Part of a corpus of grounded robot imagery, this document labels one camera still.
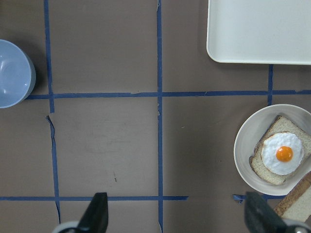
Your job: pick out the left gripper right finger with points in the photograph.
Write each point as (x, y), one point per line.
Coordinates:
(259, 217)

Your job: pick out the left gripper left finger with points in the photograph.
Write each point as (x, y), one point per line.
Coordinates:
(95, 218)

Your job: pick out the white round plate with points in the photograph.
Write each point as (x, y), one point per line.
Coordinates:
(252, 131)

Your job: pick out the fried egg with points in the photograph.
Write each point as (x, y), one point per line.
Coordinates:
(282, 153)

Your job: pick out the blue bowl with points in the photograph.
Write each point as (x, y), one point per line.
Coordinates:
(17, 74)

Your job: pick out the cream bear tray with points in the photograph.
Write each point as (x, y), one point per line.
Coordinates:
(259, 31)

